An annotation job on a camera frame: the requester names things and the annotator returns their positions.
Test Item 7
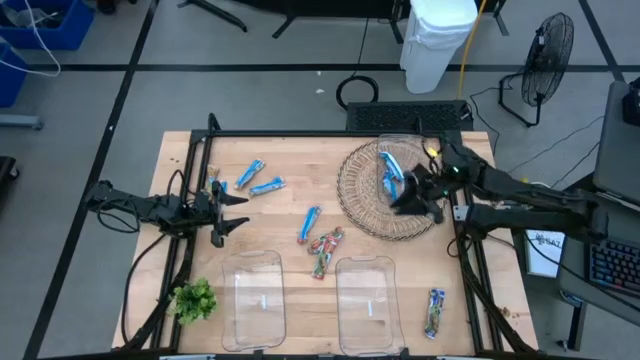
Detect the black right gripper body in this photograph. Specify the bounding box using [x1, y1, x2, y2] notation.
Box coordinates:
[406, 166, 449, 225]

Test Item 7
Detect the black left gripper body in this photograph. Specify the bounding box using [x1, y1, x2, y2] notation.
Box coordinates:
[192, 179, 225, 249]

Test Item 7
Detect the clear plastic bin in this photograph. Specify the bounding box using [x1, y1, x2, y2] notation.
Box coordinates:
[221, 249, 287, 353]
[334, 255, 406, 357]
[375, 133, 444, 210]

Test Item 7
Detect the round wicker tray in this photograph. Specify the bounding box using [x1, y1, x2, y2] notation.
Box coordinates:
[335, 139, 449, 242]

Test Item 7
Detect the black perforated case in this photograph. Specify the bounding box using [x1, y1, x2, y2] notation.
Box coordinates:
[345, 100, 474, 133]

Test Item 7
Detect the small green plant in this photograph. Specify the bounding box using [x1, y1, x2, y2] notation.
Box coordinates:
[169, 277, 219, 326]

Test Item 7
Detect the white paper sign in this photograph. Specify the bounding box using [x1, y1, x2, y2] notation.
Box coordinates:
[524, 228, 566, 279]

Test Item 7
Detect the white trash bin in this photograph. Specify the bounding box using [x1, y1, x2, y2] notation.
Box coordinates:
[398, 0, 479, 95]

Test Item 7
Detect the gray desk top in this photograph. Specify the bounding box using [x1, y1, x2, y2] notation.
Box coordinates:
[592, 79, 640, 206]

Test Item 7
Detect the black floor fan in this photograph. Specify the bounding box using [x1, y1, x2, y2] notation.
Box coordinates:
[497, 12, 576, 129]

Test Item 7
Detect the gray keyboard shelf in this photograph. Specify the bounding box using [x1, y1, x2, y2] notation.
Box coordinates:
[557, 188, 640, 329]

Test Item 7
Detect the black backlit keyboard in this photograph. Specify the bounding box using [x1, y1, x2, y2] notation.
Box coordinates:
[588, 238, 640, 299]

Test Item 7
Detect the black table with legs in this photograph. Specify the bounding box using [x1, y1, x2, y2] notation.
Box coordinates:
[177, 0, 509, 46]

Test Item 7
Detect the black chair edge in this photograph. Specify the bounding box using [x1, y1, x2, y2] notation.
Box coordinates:
[0, 156, 20, 182]

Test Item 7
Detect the gray metal foot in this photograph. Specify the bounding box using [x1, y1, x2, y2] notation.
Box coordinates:
[0, 114, 44, 131]

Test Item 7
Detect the black desk device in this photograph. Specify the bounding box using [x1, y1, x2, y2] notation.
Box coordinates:
[622, 77, 640, 127]

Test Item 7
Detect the blue plastic crate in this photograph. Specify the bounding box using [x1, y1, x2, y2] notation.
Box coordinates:
[0, 42, 30, 109]
[0, 0, 95, 51]

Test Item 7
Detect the black metal table frame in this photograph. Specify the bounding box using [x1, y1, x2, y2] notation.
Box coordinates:
[112, 112, 539, 360]

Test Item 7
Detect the black power cable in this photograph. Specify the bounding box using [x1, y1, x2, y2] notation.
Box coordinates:
[121, 232, 169, 346]

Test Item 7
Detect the black coiled cable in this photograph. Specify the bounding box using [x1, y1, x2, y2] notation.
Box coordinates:
[335, 17, 380, 110]

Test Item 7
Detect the yellow cable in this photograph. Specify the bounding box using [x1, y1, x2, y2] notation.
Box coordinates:
[456, 0, 489, 99]

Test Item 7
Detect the white cable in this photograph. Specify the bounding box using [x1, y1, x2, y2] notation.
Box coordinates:
[0, 0, 62, 79]

